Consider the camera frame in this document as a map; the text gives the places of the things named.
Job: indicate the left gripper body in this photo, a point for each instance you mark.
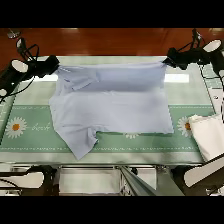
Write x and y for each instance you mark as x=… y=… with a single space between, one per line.
x=46 y=66

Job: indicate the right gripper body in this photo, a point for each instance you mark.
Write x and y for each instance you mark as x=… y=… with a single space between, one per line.
x=181 y=58

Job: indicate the light blue shirt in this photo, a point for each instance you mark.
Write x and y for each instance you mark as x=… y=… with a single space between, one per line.
x=110 y=100

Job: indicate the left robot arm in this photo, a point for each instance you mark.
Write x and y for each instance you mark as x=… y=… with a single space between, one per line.
x=13 y=71

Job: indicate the white garment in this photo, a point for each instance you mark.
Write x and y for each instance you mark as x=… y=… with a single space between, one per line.
x=208 y=135

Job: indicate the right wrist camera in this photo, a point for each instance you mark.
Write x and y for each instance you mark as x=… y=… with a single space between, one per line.
x=196 y=36

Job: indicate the silver frame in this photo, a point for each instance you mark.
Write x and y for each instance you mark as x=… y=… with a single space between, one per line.
x=140 y=183

